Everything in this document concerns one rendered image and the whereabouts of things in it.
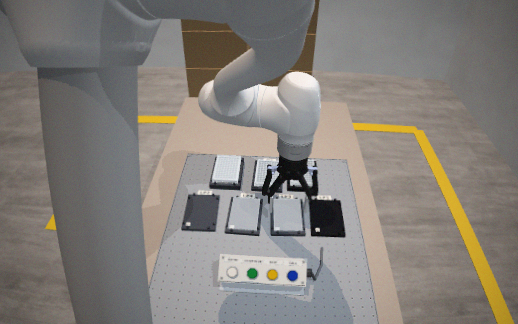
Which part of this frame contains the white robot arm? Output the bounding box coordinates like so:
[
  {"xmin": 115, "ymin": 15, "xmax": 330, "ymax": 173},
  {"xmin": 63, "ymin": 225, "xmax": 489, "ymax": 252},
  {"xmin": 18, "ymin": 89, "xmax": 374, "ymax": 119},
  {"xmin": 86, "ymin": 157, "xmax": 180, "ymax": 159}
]
[{"xmin": 0, "ymin": 0, "xmax": 321, "ymax": 324}]

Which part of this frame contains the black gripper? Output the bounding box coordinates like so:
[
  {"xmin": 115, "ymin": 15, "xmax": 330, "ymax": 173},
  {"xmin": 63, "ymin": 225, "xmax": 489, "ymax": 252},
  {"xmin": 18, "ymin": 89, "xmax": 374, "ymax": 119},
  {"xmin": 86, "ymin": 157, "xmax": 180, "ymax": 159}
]
[{"xmin": 262, "ymin": 154, "xmax": 318, "ymax": 213}]

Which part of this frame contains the white button panel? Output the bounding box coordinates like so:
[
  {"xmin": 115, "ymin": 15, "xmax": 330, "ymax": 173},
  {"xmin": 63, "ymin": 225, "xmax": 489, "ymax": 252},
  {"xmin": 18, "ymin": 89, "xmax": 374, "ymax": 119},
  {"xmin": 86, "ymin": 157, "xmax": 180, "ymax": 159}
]
[{"xmin": 218, "ymin": 247, "xmax": 323, "ymax": 296}]

